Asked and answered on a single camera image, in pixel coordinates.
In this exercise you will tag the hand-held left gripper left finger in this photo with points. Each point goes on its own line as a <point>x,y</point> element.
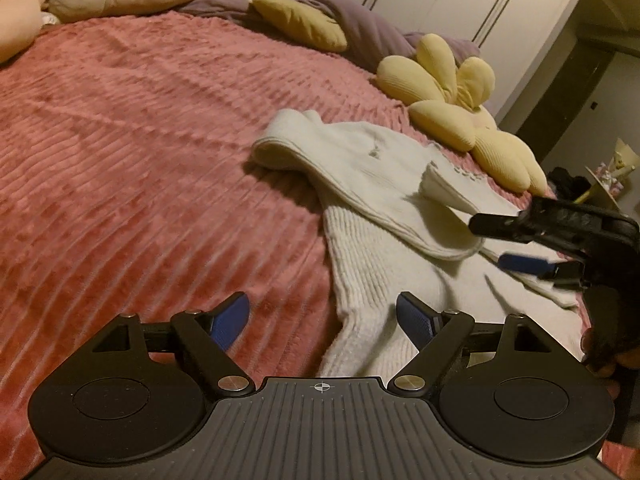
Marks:
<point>232,320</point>

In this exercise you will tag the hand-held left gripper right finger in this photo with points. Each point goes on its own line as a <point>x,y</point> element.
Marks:
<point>415,317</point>

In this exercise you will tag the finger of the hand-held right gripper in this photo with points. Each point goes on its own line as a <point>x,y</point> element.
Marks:
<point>522,262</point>
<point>497,225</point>

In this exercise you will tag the white knitted sweater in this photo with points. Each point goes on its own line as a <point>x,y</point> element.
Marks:
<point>370,260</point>

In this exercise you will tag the person's right hand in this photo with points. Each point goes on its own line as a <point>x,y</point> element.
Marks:
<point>597,355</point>

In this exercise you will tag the dark cloth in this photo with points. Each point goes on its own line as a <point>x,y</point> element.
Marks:
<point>567,182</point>

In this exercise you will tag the yellow-legged side table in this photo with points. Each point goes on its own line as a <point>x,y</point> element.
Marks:
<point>612,170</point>

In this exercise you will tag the yellow flower pillow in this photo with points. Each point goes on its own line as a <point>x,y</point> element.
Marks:
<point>450,105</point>

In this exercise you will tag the pink ribbed blanket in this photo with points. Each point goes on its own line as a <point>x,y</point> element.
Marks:
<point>125,160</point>

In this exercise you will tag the white wardrobe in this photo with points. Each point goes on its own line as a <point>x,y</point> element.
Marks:
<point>450,0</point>

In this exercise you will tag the purple duvet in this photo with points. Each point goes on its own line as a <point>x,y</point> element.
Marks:
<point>360,30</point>

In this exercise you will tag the yellow leaf pillow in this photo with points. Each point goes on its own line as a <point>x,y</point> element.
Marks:
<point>300,20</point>

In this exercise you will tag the pink plush toy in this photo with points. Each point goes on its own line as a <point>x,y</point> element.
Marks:
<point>15,20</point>

